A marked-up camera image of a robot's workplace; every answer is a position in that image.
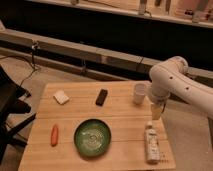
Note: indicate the black rectangular block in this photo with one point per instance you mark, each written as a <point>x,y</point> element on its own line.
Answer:
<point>101,97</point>

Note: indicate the black office chair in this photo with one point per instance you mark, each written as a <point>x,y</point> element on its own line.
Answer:
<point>10,102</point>

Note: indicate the orange carrot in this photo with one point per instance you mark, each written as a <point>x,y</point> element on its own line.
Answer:
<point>54,135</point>

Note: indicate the wooden table board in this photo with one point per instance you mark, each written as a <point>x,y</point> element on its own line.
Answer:
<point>126,120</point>

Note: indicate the white plastic bottle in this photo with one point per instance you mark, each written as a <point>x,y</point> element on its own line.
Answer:
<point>151,144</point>

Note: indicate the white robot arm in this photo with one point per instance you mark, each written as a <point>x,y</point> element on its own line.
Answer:
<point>169,77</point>

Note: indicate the white sponge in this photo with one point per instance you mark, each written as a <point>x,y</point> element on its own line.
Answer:
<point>61,97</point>

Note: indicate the green ceramic bowl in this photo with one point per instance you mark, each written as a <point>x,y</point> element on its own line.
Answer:
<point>92,138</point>

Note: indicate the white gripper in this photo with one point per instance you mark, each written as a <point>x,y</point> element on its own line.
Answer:
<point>158,96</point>

